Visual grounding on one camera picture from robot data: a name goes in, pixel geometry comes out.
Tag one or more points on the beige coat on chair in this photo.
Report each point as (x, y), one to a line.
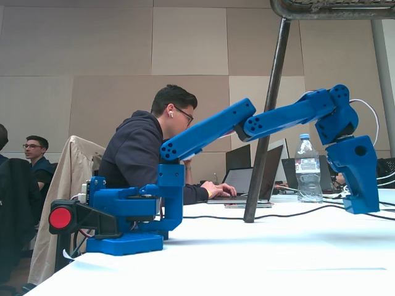
(61, 197)

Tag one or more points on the silver open laptop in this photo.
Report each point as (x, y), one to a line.
(242, 182)

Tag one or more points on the man's right hand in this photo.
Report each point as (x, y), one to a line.
(220, 188)

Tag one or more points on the black chair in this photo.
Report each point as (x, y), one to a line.
(387, 168)

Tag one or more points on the black laptop screen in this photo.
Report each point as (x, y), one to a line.
(238, 157)

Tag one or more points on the person's dark-haired head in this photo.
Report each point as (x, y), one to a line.
(3, 137)

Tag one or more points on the flat grey tablet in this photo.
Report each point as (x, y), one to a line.
(250, 205)

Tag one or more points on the black jacket on chair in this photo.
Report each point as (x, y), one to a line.
(15, 209)

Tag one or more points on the man with glasses, dark vest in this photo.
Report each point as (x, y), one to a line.
(38, 160)

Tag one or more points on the black clamp with red knob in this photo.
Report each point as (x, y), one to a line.
(92, 219)

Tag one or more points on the dark grey open laptop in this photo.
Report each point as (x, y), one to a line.
(291, 175)

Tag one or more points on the motor controller board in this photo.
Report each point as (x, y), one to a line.
(88, 191)

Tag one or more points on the man in dark hoodie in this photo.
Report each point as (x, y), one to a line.
(132, 154)

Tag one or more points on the clear plastic water bottle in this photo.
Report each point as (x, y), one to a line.
(308, 172)

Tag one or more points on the black eyeglasses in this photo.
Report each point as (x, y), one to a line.
(185, 114)

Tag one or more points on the grey pillar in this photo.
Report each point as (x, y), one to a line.
(384, 86)

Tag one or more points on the dark metal camera stand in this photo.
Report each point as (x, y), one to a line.
(271, 101)

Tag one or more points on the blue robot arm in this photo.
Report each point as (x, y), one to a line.
(216, 126)

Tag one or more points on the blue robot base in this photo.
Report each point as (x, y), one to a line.
(123, 243)

